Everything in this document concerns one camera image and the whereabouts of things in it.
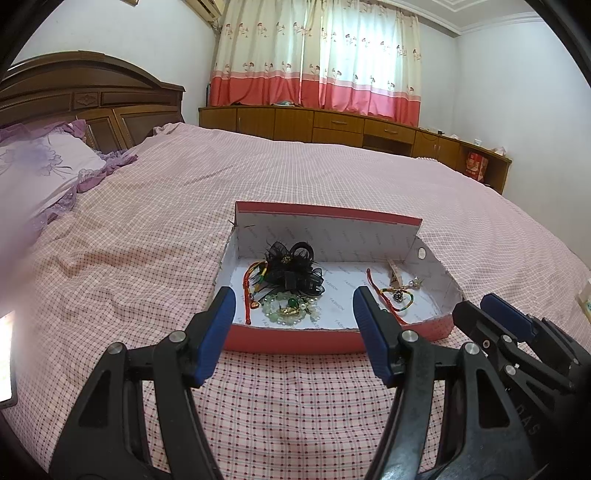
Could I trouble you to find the cream and pink curtain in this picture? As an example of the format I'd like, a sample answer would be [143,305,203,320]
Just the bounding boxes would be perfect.
[208,0,423,127]

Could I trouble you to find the wooden headboard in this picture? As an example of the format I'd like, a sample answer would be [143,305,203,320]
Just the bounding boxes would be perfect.
[0,50,186,155]

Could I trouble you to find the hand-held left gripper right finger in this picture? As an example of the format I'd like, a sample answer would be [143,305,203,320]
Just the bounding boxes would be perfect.
[353,286,561,480]

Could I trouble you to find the red cardboard box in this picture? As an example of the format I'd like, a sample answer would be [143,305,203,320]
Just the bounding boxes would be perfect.
[216,200,465,356]

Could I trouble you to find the pink checked bedsheet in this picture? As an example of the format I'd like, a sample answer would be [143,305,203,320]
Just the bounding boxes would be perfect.
[0,122,591,480]

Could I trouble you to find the red rainbow cord bracelet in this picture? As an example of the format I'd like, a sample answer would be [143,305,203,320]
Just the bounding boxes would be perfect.
[240,259,273,326]
[366,268,416,324]

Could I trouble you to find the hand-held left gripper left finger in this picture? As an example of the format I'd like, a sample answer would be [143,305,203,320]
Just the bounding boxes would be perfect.
[48,286,237,480]

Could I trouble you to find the white air conditioner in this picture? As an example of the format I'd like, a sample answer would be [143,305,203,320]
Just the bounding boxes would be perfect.
[185,0,227,20]

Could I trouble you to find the green bead bracelet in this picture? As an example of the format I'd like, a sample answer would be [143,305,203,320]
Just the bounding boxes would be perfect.
[261,295,324,326]

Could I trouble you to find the purple floral pillow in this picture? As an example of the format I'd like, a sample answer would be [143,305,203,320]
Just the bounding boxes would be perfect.
[0,119,139,259]

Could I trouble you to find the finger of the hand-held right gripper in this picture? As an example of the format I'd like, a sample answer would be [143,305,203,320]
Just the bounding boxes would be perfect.
[480,293,591,370]
[452,301,575,393]

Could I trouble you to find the white paper packet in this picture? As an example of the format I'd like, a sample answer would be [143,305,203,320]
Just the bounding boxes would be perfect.
[574,281,591,319]

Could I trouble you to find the smartphone with lit screen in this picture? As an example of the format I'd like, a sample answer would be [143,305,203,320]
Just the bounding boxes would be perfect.
[0,310,19,409]

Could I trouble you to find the red gift box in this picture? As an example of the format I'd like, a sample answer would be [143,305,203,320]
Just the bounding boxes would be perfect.
[464,151,490,182]

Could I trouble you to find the wooden low cabinet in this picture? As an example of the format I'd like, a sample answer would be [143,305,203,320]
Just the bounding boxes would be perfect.
[198,105,513,195]

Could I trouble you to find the black feather hair accessory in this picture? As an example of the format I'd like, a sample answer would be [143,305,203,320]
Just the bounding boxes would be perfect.
[261,240,326,296]

